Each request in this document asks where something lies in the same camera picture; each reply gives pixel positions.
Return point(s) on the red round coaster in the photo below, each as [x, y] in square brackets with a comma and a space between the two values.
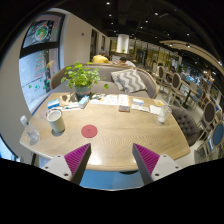
[89, 131]

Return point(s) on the clear plastic water bottle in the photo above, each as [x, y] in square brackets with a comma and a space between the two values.
[29, 128]

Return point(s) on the white paper menu sheet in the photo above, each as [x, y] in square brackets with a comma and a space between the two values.
[110, 99]

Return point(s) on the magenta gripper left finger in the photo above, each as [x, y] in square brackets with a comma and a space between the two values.
[77, 161]

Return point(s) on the dark grey tufted chair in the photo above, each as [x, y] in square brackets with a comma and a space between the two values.
[186, 123]

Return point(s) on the blue white booklet left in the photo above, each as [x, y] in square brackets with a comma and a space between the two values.
[53, 103]

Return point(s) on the wooden round-back chair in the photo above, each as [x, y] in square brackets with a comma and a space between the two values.
[174, 90]

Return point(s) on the clear drinking glass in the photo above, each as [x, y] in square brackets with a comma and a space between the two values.
[163, 114]

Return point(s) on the white ceramic mug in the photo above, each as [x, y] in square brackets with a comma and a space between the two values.
[55, 119]

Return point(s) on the potted green plant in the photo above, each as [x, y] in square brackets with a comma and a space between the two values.
[81, 77]

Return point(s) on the blue white leaflet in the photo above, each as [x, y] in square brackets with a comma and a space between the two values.
[138, 104]

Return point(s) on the small card stack holder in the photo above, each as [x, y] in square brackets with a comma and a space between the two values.
[123, 108]

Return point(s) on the person in yellow shirt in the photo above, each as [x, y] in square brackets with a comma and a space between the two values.
[100, 59]

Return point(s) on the blue tissue pack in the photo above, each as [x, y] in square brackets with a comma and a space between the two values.
[83, 102]

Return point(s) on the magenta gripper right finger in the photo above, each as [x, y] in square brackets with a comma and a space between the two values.
[146, 161]

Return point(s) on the grey curved sofa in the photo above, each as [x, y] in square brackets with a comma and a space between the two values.
[106, 85]

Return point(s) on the framed food poster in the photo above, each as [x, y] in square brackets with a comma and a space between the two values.
[45, 29]

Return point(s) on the blue round-back chair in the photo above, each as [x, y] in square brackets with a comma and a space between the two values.
[211, 148]

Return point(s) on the grey white chevron cushion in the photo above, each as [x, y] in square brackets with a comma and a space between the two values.
[128, 81]

